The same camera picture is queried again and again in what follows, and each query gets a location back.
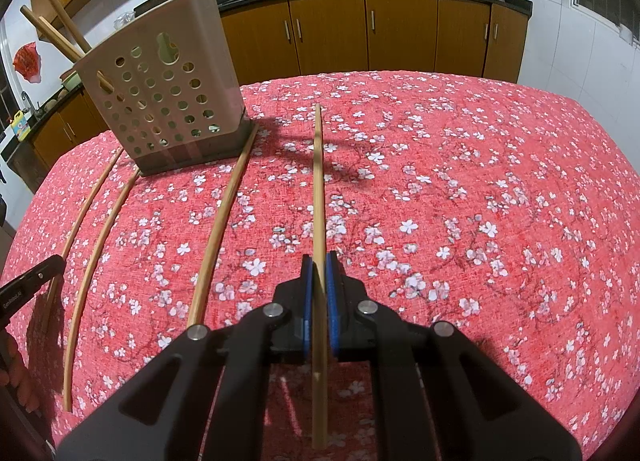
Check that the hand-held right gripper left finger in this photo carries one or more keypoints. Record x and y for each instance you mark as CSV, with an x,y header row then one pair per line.
x,y
307,291

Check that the hanging red plastic bag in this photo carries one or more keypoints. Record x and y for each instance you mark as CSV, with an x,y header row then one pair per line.
x,y
27,61

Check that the wooden lower kitchen cabinets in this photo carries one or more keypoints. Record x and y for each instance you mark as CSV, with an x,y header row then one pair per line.
x,y
400,31

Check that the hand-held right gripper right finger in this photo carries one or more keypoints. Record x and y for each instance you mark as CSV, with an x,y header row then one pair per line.
x,y
334,291

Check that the green bowl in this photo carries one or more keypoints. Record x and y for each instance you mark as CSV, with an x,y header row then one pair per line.
x,y
71,81

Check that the yellow detergent bottle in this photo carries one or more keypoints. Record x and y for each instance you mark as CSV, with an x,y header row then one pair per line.
x,y
20,127

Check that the metal sink faucet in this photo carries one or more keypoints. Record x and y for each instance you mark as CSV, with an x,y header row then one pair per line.
x,y
27,102

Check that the clear plastic bag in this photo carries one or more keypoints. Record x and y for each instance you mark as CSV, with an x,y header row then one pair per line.
x,y
125,20

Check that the red floral tablecloth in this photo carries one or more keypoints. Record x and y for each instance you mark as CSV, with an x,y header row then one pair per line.
x,y
450,166

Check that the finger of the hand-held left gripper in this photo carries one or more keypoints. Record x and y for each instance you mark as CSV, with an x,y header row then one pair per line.
x,y
45,268

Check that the person's left hand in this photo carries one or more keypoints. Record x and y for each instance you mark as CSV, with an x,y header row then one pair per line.
x,y
25,386

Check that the wooden chopstick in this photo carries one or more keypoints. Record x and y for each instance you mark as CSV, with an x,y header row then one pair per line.
x,y
215,236
87,201
62,11
50,33
98,241
318,181

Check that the beige perforated utensil holder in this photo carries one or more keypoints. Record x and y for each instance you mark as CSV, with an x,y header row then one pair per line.
x,y
227,56

